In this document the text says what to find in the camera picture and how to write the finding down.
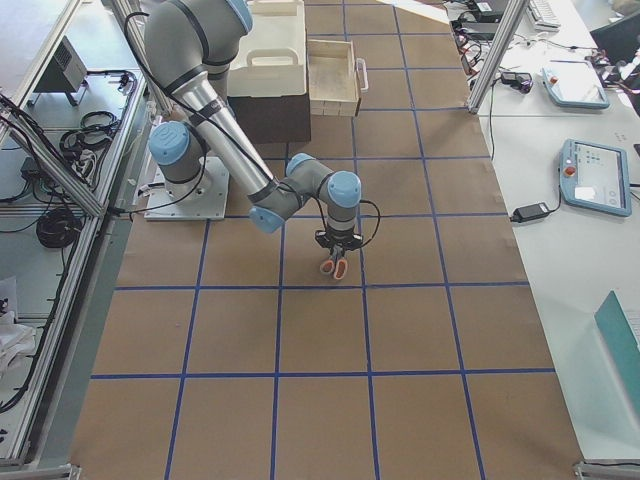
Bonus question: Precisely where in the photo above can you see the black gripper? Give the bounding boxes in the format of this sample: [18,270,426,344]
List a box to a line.
[314,228,361,261]

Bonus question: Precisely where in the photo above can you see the orange grey scissors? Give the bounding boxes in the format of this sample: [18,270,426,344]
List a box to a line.
[320,253,348,281]

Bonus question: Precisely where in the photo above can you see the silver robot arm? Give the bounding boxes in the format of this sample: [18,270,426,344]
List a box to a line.
[144,1,363,260]

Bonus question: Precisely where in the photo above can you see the blue teach pendant near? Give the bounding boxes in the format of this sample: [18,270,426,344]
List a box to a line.
[559,139,632,217]

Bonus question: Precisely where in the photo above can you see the blue teach pendant far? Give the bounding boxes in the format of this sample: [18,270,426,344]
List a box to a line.
[541,61,610,109]

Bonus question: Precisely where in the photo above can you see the grey electronics box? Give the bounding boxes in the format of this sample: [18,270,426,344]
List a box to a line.
[34,36,88,106]

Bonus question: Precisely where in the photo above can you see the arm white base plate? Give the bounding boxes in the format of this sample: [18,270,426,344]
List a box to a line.
[143,156,229,221]

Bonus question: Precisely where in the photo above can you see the dark brown wooden cabinet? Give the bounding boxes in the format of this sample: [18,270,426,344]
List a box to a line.
[228,93,311,144]

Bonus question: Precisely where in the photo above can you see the white plastic tray box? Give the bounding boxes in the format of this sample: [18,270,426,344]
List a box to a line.
[228,1,307,97]

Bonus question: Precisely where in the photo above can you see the blue teach pendant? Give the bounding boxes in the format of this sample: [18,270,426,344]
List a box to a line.
[559,139,632,217]
[541,61,610,109]

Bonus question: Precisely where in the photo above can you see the black power adapter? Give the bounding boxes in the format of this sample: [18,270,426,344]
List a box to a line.
[510,202,551,223]

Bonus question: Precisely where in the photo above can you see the wooden drawer white handle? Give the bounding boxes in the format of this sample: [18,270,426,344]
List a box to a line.
[307,39,369,117]

